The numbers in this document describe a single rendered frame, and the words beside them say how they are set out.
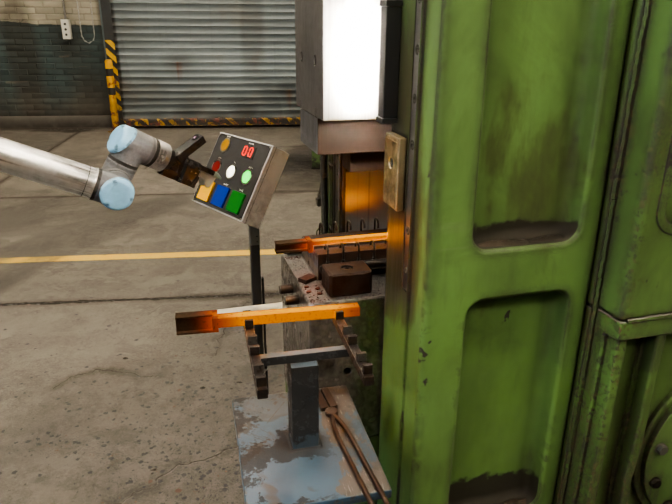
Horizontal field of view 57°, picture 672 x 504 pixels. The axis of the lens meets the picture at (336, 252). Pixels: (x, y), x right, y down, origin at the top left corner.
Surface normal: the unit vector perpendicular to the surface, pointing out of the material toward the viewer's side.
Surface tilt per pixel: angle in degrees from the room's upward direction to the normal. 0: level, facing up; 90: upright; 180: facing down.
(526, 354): 90
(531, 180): 89
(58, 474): 0
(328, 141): 90
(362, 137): 90
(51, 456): 0
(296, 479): 0
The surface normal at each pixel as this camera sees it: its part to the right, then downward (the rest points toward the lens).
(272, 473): 0.00, -0.93
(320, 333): 0.28, 0.35
